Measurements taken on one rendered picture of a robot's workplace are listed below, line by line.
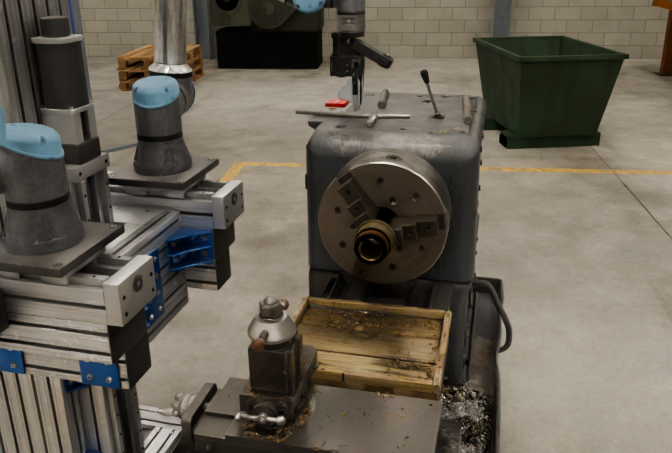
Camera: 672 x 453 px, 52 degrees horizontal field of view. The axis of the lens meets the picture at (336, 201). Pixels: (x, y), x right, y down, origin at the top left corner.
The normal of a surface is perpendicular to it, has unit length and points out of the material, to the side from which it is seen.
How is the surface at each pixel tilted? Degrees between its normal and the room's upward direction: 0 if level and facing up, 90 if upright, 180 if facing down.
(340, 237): 90
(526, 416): 0
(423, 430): 0
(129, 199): 90
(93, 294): 90
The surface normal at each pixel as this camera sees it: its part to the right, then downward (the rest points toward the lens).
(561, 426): -0.01, -0.94
